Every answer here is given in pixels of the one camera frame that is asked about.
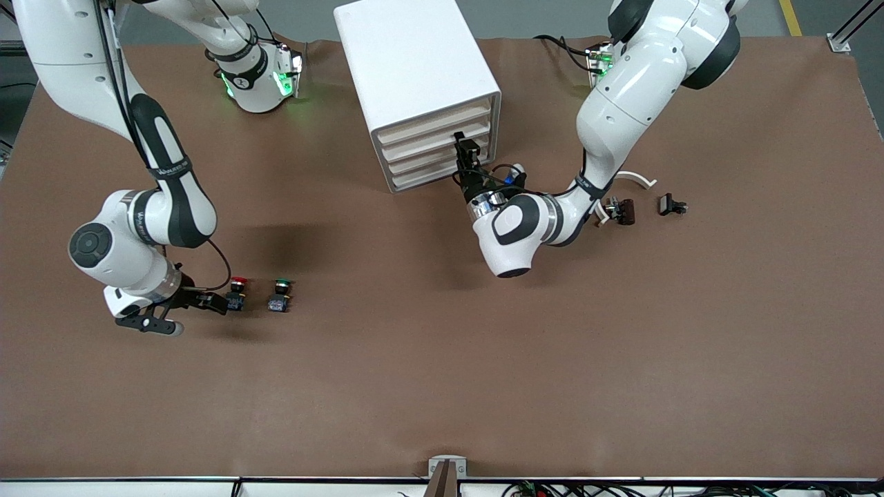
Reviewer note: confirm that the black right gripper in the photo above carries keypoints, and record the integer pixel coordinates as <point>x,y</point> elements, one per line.
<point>191,297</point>

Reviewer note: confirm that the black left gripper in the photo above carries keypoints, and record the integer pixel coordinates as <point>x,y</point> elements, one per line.
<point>472,183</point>

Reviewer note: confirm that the red push button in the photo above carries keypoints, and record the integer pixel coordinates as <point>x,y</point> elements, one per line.
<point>237,297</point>

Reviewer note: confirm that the white cabinet drawer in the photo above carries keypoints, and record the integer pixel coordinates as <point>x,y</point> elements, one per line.
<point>421,141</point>

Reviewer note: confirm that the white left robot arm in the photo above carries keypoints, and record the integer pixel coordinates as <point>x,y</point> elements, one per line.
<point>635,90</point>

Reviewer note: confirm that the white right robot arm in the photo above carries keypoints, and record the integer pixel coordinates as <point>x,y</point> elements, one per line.
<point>69,41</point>

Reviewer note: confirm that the green push button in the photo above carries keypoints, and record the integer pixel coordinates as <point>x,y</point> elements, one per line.
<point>279,301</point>

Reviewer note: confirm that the white four-drawer cabinet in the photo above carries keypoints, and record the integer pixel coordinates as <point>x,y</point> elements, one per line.
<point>407,62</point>

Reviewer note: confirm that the silver base connector plate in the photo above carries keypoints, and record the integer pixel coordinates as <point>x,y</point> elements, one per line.
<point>293,69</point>
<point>598,65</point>

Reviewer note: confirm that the brown table cover sheet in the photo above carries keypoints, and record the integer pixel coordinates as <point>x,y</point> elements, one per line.
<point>414,379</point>

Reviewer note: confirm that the white table edge rail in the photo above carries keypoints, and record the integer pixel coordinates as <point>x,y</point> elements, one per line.
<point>138,489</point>

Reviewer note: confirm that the silver table edge bracket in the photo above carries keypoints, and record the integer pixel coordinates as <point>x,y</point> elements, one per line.
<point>435,466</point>

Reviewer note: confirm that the aluminium frame post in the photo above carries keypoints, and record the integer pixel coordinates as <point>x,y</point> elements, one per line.
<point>10,47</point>
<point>839,43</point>

